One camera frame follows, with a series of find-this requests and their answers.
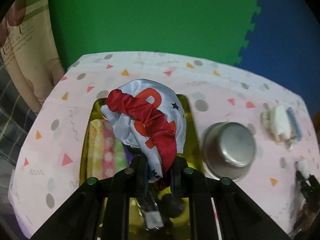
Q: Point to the blue foam mat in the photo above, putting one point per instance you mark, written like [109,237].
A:
[284,47]

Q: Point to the green foam mat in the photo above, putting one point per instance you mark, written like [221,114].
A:
[209,29]

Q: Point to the white knitted glove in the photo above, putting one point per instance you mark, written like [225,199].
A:
[277,123]

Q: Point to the steel bowl upside down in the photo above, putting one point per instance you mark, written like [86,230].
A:
[229,150]

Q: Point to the pink patterned tablecloth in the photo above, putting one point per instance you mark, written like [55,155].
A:
[48,167]

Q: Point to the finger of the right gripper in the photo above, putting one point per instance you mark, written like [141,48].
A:
[314,183]
[301,181]

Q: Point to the blue rolled towel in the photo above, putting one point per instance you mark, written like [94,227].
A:
[296,129]

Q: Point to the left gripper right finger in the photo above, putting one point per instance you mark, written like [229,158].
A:
[177,175]

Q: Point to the beige printed curtain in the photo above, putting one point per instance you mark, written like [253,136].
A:
[29,51]

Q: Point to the cream cloth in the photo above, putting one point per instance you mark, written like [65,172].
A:
[303,168]

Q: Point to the white red satin cloth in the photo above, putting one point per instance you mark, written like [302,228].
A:
[148,115]

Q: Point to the plaid blanket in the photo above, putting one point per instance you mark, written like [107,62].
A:
[16,118]

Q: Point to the striped dotted plush towel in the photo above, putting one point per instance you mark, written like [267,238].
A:
[105,153]

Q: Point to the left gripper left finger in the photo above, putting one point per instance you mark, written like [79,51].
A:
[139,179]

